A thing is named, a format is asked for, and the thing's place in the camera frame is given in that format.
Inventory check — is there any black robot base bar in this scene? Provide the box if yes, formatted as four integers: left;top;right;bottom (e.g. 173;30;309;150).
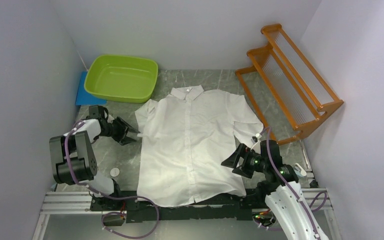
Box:
89;189;268;223

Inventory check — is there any blue flat mat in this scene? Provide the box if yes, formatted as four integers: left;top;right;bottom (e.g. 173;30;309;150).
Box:
75;71;107;107

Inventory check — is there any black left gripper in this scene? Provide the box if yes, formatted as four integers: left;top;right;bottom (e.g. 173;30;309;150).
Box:
99;116;141;146

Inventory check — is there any white button-up shirt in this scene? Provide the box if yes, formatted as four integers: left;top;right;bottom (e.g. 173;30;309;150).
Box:
135;85;264;207

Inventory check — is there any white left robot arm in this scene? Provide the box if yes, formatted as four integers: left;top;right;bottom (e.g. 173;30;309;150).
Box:
49;105;139;210

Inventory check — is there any orange wooden rack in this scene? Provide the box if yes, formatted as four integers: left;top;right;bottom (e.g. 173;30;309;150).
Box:
235;23;344;145

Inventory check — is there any aluminium frame rail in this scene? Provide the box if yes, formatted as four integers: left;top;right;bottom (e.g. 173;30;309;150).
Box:
33;188;342;240

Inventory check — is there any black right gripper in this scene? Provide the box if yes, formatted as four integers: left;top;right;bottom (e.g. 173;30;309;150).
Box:
221;143;268;179

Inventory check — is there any green plastic basin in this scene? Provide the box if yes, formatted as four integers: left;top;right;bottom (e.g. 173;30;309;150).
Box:
84;54;159;104

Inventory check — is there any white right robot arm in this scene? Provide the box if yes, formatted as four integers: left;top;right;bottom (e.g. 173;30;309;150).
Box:
221;139;329;240

